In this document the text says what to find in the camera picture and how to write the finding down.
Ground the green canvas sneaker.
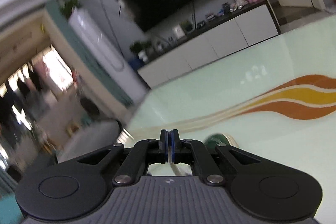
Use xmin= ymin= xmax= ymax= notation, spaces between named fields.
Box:
xmin=204 ymin=133 xmax=239 ymax=153

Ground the white shoelace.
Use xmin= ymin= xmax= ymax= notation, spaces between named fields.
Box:
xmin=146 ymin=147 xmax=194 ymax=177

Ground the white standing air conditioner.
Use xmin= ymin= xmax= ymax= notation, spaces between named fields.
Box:
xmin=68 ymin=8 xmax=147 ymax=103

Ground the potted plant in white pot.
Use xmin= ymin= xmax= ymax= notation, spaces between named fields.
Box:
xmin=129 ymin=40 xmax=152 ymax=63

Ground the white TV cabinet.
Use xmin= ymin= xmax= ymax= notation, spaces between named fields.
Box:
xmin=138 ymin=0 xmax=281 ymax=88

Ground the white framed photo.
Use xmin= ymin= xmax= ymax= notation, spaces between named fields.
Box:
xmin=173 ymin=25 xmax=186 ymax=39

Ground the small green plant black pot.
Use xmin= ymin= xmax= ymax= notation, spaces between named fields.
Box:
xmin=180 ymin=19 xmax=194 ymax=35

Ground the teal curtain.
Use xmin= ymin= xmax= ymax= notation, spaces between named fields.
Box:
xmin=43 ymin=0 xmax=133 ymax=113

